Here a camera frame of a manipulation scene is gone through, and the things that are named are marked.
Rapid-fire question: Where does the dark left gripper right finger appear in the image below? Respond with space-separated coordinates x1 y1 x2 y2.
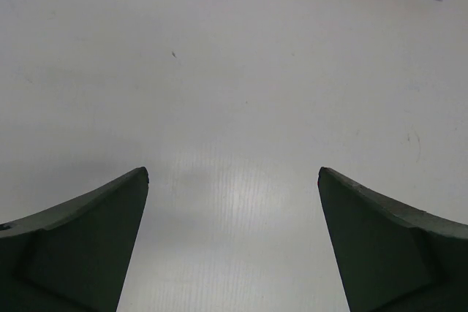
317 167 467 311

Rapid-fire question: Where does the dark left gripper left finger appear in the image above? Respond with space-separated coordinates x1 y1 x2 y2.
1 167 148 311

